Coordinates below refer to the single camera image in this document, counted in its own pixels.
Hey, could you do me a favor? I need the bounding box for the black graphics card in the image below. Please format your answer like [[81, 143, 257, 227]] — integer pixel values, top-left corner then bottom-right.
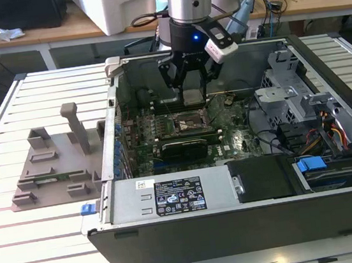
[[160, 138, 210, 165]]

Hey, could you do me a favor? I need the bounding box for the silver metal drive cage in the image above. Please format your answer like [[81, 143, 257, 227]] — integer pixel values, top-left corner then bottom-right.
[[248, 41, 348, 160]]

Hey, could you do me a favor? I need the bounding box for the crumpled white paper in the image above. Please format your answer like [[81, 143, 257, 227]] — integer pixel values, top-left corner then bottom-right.
[[0, 20, 27, 43]]

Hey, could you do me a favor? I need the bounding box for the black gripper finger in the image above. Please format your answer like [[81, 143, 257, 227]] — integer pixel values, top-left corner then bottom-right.
[[197, 55, 226, 104], [156, 55, 189, 109]]

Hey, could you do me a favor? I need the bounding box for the blue case release latch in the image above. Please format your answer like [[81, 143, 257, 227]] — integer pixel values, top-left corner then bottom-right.
[[79, 203, 96, 217]]

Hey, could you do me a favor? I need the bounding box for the white power adapter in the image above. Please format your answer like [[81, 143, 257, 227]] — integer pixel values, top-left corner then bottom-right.
[[244, 26, 261, 41]]

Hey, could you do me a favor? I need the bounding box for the silver power supply unit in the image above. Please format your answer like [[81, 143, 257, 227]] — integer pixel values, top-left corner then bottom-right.
[[106, 165, 242, 225]]

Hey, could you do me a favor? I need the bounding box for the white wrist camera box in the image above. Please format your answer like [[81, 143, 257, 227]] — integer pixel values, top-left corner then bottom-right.
[[201, 24, 240, 65]]

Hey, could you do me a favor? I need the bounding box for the large white box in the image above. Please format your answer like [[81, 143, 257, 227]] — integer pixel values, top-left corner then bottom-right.
[[65, 0, 173, 41]]

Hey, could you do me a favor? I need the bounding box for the green motherboard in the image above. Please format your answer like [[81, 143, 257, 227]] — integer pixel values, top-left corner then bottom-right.
[[118, 91, 264, 178]]

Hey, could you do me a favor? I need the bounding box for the large black monitor box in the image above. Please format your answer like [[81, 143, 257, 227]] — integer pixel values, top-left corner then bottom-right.
[[0, 0, 70, 35]]

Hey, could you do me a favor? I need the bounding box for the black plastic shroud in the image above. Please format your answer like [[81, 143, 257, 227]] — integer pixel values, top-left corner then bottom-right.
[[223, 153, 297, 205]]

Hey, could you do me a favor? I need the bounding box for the wooden desk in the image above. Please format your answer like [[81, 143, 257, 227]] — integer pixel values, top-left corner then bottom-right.
[[0, 0, 352, 76]]

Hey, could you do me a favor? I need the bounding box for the hard disk in blue carrier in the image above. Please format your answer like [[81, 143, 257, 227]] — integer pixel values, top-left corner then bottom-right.
[[293, 150, 352, 195]]

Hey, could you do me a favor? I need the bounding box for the grey parts rack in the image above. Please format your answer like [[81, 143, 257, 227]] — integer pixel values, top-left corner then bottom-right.
[[0, 97, 116, 213]]

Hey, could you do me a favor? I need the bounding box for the dark grey PC case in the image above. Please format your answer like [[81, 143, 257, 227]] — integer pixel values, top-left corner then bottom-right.
[[60, 27, 352, 263]]

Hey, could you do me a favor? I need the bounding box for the CPU socket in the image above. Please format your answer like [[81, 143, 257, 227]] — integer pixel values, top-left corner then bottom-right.
[[168, 108, 212, 136]]

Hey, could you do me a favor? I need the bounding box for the silver square CPU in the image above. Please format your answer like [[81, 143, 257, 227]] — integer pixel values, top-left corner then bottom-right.
[[182, 88, 207, 106]]

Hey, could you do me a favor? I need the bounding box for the yellow red wire bundle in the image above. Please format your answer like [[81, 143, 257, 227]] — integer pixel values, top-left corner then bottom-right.
[[302, 110, 349, 155]]

